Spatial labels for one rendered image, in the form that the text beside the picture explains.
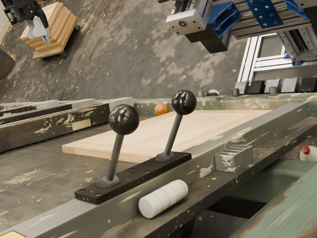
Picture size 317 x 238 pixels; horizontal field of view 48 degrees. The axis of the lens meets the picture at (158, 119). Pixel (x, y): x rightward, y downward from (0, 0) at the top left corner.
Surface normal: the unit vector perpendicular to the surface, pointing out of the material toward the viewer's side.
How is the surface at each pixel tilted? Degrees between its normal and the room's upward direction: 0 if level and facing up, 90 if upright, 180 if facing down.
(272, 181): 40
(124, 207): 90
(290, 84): 0
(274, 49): 0
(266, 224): 50
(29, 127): 90
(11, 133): 90
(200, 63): 0
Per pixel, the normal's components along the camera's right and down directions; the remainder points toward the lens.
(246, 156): 0.74, -0.01
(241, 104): -0.66, 0.21
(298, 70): -0.58, -0.47
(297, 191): -0.13, -0.98
